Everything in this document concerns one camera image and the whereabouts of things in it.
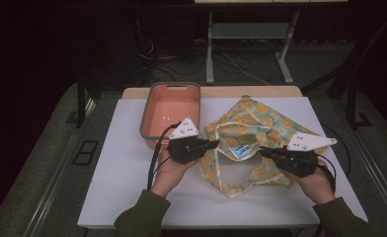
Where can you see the wooden board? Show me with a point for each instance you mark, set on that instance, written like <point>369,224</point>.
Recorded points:
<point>254,91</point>

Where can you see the person's right hand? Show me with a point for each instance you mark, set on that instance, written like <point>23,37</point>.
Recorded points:
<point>313,186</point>

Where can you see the person's left hand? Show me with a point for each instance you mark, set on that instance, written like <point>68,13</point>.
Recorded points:
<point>170,176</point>

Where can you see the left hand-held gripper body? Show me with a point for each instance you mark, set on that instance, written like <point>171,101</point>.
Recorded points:
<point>185,146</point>

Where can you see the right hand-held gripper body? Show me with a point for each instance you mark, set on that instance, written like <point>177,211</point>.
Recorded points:
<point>296,158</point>

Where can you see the orange-slice print cloth bag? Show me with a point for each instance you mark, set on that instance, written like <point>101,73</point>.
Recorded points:
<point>250,126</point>

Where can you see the pink plastic basket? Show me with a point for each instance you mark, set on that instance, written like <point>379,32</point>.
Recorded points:
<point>170,110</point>

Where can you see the grey metal stand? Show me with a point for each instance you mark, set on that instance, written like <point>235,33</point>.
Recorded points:
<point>247,31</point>

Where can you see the black metal stand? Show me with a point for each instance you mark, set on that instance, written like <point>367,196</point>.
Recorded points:
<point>81,98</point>

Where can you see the metal floor rail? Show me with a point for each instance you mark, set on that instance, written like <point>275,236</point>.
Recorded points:
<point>56,171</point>
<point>375,171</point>

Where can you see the black tripod stand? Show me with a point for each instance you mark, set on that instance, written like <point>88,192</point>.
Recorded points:
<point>352,72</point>

